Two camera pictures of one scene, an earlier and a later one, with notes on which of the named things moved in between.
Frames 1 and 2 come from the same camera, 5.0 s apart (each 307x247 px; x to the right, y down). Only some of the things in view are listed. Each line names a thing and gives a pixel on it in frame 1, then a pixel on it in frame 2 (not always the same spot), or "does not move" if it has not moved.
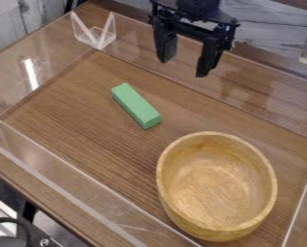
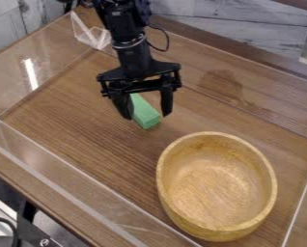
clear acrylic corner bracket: [95, 37] does not move
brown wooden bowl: [215, 184] does not move
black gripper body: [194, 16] → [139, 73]
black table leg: [28, 210] does not move
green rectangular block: [135, 106] does not move
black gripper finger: [166, 40] → [123, 101]
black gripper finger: [211, 55] → [167, 89]
